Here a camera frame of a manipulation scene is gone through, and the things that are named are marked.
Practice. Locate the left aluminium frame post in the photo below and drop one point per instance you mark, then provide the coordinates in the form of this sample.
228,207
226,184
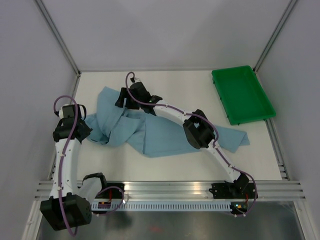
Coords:
56,34

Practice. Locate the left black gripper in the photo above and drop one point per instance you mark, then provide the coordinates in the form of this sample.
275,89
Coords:
87,131

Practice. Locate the aluminium mounting rail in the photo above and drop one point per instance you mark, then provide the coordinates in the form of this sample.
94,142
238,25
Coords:
203,191

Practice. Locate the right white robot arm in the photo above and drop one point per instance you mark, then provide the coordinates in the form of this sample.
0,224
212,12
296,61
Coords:
200,133

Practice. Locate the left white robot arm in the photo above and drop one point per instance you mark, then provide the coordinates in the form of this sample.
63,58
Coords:
69,205

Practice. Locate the light blue trousers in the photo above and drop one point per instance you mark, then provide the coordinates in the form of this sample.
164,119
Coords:
150,135

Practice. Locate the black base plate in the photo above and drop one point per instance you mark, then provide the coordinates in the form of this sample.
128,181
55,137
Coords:
112,191
225,192

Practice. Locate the aluminium frame post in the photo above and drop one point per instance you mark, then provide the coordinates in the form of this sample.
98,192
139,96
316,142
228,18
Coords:
56,34
275,34

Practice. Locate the right aluminium frame post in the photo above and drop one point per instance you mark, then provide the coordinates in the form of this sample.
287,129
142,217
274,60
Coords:
275,34

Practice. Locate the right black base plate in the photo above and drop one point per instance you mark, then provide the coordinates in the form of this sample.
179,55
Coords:
225,192

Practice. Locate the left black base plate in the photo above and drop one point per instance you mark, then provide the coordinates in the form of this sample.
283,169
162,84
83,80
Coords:
112,191

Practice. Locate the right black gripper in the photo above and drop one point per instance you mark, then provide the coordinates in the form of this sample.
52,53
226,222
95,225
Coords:
125,94

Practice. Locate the green plastic tray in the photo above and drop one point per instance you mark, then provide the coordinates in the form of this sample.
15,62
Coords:
242,96

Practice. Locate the white slotted cable duct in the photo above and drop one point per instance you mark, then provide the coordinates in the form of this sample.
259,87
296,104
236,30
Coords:
175,206

